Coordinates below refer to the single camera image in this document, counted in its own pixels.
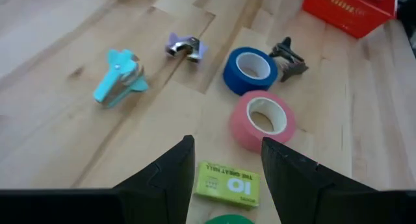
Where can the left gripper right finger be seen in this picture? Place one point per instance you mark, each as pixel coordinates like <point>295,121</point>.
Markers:
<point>292,185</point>

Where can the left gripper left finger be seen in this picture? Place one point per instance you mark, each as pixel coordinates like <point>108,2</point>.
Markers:
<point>162,191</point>

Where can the green tape roll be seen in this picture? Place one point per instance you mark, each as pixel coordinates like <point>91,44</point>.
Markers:
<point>229,220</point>

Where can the pink tape roll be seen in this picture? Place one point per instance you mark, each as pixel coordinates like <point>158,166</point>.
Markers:
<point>242,126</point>

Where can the teal staple remover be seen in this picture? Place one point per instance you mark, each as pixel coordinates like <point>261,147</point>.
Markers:
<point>118,78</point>

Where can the blue tape roll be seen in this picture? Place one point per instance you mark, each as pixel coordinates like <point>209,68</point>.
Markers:
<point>234,78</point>

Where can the purple staple remover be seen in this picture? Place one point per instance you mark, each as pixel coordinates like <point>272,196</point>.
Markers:
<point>182,45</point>

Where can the green staple box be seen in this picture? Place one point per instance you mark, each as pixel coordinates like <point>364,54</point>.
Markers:
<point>227,185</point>

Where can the red plastic basket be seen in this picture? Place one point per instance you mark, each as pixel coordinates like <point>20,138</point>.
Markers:
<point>344,13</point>

